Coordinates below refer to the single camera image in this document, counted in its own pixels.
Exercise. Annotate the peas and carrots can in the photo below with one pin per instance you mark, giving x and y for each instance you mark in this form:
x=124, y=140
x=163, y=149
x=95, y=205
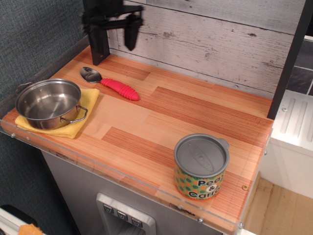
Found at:
x=200, y=165

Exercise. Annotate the stainless steel pot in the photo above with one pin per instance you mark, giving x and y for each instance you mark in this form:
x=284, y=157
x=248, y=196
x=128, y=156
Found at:
x=50, y=104

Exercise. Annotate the orange cloth at corner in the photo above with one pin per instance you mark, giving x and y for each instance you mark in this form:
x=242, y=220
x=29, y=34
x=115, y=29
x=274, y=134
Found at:
x=29, y=229

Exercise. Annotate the black shelf post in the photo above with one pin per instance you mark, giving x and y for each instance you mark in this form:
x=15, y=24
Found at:
x=300, y=33
x=99, y=46

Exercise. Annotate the silver toy fridge dispenser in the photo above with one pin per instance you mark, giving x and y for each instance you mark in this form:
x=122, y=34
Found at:
x=121, y=219

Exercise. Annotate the white toy sink unit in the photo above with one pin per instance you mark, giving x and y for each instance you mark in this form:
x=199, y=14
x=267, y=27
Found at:
x=288, y=156

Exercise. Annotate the black right shelf post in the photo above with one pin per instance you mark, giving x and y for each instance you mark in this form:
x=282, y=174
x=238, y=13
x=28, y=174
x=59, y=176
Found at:
x=300, y=33

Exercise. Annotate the red handled metal spoon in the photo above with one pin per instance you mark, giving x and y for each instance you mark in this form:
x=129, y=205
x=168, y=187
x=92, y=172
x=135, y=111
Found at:
x=92, y=76

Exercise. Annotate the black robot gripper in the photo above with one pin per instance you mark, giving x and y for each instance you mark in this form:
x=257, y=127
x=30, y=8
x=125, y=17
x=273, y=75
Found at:
x=113, y=14

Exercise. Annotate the black left shelf post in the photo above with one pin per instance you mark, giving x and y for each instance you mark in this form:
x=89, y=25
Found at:
x=99, y=46

